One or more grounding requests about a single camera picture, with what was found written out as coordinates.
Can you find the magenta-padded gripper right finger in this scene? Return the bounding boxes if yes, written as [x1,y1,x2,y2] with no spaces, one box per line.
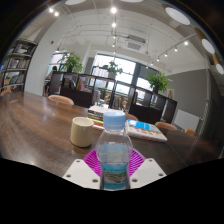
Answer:
[128,148,168,190]

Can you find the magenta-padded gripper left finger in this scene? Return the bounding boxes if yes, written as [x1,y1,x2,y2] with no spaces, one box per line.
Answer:
[62,148,104,190]

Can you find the clear blue-capped water bottle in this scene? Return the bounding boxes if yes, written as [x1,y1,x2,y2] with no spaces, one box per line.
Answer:
[95,110,134,191]

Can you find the cream ceramic cup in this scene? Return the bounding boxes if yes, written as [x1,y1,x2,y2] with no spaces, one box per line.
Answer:
[69,116,95,148]

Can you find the white board panel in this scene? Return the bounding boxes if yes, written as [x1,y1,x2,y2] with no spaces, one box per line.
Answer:
[173,109,201,133]

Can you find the group of orange chairs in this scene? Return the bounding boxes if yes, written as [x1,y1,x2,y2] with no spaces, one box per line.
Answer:
[47,94,197,135]

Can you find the low dark shelf unit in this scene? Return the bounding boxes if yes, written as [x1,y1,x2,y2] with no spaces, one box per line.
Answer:
[46,70,179,125]

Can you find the wide potted green plant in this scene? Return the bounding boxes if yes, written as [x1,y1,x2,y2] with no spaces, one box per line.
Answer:
[146,71,172,94]

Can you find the person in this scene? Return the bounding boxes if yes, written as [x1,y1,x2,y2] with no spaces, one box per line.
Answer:
[44,65,58,96]

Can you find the small potted green plant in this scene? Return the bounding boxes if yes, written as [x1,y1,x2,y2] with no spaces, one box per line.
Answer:
[102,60,124,80]

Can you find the bushy potted green plant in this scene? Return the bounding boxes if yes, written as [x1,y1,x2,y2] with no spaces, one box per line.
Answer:
[58,50,84,73]

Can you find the ceiling air conditioner unit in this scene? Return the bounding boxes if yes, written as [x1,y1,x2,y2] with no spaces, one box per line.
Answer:
[124,34,148,53]

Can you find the group of ceiling lights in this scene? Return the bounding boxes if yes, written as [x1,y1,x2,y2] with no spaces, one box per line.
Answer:
[48,0,224,76]

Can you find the tall wall bookshelf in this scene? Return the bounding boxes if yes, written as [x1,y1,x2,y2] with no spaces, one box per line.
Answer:
[0,39,38,96]

